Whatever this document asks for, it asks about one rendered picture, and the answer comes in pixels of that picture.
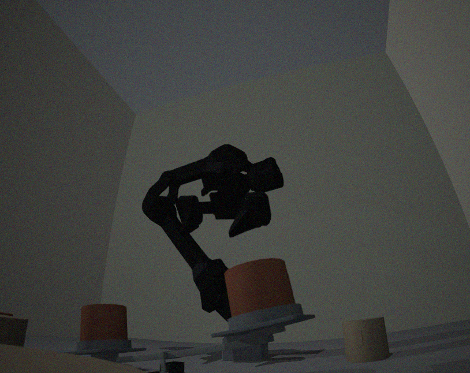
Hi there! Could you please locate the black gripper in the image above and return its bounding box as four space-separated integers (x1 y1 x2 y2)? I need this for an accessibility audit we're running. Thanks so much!
175 183 271 237

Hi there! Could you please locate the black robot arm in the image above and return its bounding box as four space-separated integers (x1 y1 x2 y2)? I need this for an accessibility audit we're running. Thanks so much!
142 144 284 321

